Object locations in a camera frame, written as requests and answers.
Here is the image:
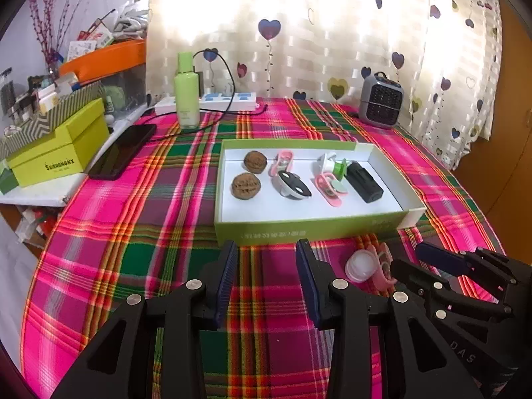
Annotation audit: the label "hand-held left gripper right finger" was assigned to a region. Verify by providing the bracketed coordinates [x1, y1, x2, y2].
[295, 239, 485, 399]

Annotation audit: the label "chevron-patterned box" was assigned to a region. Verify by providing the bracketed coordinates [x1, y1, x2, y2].
[0, 81, 102, 159]

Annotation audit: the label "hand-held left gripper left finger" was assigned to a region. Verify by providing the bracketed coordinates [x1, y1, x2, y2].
[50, 239, 239, 399]

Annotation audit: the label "clear round jar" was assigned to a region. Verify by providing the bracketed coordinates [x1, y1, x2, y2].
[345, 249, 377, 283]

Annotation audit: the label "heart-printed curtain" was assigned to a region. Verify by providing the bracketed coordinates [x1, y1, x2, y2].
[147, 0, 505, 171]

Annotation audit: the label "black rectangular device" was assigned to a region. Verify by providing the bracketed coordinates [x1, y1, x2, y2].
[345, 161, 384, 203]

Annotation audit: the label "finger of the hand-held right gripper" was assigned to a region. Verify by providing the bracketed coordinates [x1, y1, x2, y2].
[391, 258, 513, 322]
[415, 241, 520, 292]

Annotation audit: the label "purple dried flower branches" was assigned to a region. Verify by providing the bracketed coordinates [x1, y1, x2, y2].
[29, 0, 104, 75]

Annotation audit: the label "green white cardboard tray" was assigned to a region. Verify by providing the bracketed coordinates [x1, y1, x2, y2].
[214, 139, 427, 247]

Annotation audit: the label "white mushroom-shaped gadget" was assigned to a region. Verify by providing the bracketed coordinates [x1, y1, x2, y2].
[313, 152, 337, 175]

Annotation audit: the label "light green bottle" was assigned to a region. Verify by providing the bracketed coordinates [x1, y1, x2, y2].
[173, 51, 200, 129]

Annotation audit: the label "grey space heater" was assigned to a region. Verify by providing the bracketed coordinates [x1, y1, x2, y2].
[358, 72, 405, 125]

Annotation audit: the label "green white spool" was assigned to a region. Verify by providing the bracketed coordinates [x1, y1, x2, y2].
[324, 159, 353, 184]

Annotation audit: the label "orange tray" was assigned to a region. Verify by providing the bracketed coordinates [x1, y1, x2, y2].
[58, 38, 148, 83]

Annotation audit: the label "white cable bundle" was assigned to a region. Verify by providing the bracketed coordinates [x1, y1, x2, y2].
[112, 2, 149, 36]

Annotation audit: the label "black smartphone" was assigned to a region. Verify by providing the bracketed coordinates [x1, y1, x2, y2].
[88, 124, 158, 181]

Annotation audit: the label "pink mint clip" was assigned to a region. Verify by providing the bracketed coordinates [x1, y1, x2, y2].
[312, 173, 350, 208]
[370, 243, 397, 289]

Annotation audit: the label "plaid tablecloth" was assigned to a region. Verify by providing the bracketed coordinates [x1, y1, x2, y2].
[21, 97, 510, 399]

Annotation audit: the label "clear plastic container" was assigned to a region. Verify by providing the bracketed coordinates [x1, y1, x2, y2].
[89, 66, 150, 119]

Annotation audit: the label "white power strip with charger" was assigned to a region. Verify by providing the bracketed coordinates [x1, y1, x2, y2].
[156, 49, 269, 136]

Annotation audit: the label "black round disc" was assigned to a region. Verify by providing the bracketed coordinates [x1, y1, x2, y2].
[272, 170, 313, 200]

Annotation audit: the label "pile of cards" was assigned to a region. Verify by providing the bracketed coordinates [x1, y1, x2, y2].
[66, 29, 115, 57]

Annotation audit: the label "yellow-green box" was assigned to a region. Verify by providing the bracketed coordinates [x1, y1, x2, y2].
[6, 97, 111, 189]

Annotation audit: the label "brown walnut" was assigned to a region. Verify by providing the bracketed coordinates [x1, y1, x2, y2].
[230, 172, 262, 201]
[243, 151, 267, 173]

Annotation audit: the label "dark green box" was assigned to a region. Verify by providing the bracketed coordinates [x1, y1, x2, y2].
[0, 162, 19, 195]

